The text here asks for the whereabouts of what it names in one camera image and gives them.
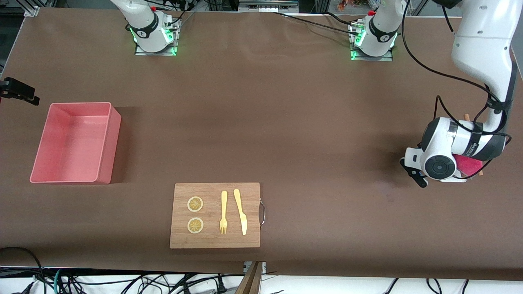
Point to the colourful toy pile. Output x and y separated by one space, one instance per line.
347 5

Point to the lemon slice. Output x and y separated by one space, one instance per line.
195 225
195 204

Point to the yellow plastic knife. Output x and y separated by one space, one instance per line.
242 212

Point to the brown wooden stick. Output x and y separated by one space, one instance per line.
467 117

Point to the metal table corner bracket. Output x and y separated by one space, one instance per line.
32 11

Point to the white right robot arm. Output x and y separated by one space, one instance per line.
143 24

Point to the small metal bracket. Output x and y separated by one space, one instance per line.
246 267

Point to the pink plastic bin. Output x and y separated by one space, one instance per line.
69 143

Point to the yellow plastic fork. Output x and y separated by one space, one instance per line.
224 204

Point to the wooden cutting board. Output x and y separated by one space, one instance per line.
214 241

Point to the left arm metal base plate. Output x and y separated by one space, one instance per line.
372 59

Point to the brown wooden post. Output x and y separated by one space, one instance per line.
251 281

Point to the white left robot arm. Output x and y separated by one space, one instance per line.
482 41

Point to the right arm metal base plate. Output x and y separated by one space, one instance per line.
155 53

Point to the red cloth with grey back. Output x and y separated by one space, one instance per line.
468 165

